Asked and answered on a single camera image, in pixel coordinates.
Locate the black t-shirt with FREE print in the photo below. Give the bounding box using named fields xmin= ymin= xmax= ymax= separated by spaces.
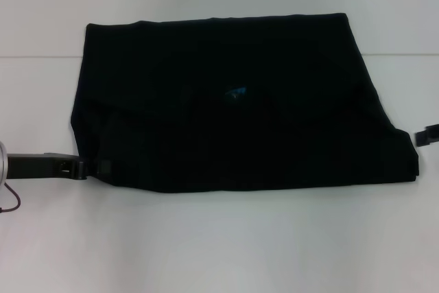
xmin=70 ymin=12 xmax=421 ymax=194

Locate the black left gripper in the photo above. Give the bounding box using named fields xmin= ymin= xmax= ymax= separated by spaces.
xmin=5 ymin=151 xmax=112 ymax=182

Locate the thin left gripper cable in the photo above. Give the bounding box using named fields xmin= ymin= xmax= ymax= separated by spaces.
xmin=0 ymin=183 xmax=23 ymax=213

